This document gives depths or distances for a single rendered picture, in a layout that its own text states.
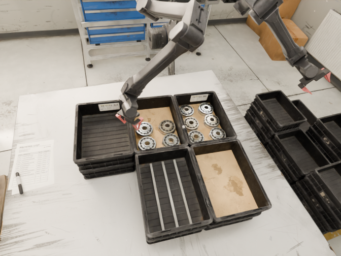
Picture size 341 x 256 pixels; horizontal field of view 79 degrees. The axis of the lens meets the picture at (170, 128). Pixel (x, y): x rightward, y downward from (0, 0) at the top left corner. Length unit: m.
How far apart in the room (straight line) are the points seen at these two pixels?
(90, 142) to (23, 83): 2.03
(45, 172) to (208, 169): 0.94
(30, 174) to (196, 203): 0.95
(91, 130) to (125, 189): 0.41
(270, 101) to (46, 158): 1.98
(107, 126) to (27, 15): 2.79
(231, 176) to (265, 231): 0.34
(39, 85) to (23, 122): 1.42
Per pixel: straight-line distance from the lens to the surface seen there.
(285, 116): 2.25
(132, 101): 0.96
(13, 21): 3.95
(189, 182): 1.15
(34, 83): 3.14
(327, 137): 2.25
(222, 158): 1.27
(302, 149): 2.24
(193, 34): 0.76
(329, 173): 2.08
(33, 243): 1.31
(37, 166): 1.46
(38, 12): 3.83
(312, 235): 1.49
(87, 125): 1.37
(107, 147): 1.25
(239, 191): 1.21
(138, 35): 3.04
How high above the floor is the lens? 1.88
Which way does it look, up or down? 53 degrees down
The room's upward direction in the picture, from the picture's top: 9 degrees clockwise
